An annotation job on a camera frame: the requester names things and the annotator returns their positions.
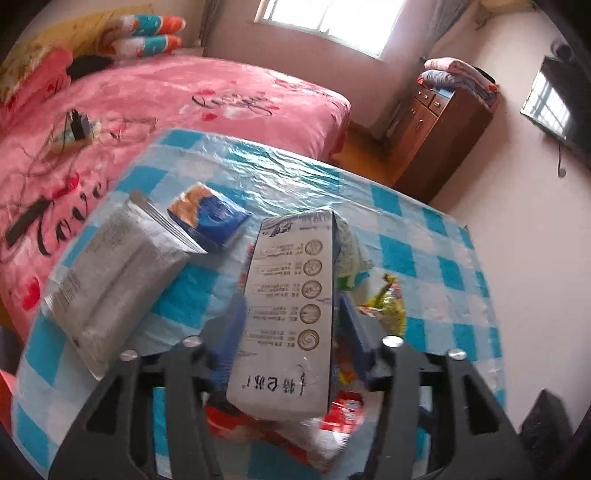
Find window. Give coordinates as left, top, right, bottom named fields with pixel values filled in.
left=253, top=0, right=407, bottom=61

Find red white snack wrapper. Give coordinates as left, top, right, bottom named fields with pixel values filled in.
left=205, top=390, right=370, bottom=472

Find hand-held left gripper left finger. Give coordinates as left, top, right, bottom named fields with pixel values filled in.
left=48, top=291, right=250, bottom=480

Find brown wooden cabinet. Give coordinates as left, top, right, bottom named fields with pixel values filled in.
left=385, top=69, right=502, bottom=204

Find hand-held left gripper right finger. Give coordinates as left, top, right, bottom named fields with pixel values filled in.
left=339, top=293, right=532, bottom=480

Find folded blankets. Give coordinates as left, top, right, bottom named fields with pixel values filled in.
left=422, top=56, right=499, bottom=104

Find yellow wooden headboard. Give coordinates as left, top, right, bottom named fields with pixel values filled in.
left=0, top=4, right=153, bottom=84

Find wall television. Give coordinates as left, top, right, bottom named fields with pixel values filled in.
left=520, top=55, right=591, bottom=155

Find folded pink quilt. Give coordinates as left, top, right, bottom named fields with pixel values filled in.
left=0, top=46, right=75, bottom=112

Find blue checked plastic tablecloth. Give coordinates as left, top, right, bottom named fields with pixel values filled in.
left=11, top=128, right=509, bottom=480

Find floral cushion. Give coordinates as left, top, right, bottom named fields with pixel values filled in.
left=0, top=44, right=42, bottom=93

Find black phone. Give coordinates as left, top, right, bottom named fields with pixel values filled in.
left=4, top=196, right=51, bottom=245

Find power strip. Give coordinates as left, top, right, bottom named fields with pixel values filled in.
left=48, top=122, right=102, bottom=153

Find grey curtain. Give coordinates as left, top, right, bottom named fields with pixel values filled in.
left=379, top=0, right=462, bottom=144
left=198, top=0, right=222, bottom=56

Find black cloth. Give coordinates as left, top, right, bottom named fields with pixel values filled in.
left=67, top=54, right=116, bottom=79

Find grey foil bag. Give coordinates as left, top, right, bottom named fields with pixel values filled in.
left=44, top=189, right=208, bottom=381

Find blue tissue pack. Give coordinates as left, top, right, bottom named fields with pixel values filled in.
left=166, top=181, right=252, bottom=254

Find white milk carton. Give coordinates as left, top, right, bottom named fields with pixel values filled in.
left=225, top=209, right=345, bottom=416

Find yellow snack bag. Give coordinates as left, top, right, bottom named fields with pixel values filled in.
left=358, top=272, right=408, bottom=335

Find pink bed blanket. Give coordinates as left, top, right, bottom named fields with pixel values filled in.
left=0, top=53, right=352, bottom=333

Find black charger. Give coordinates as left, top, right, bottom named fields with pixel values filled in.
left=67, top=110, right=90, bottom=139

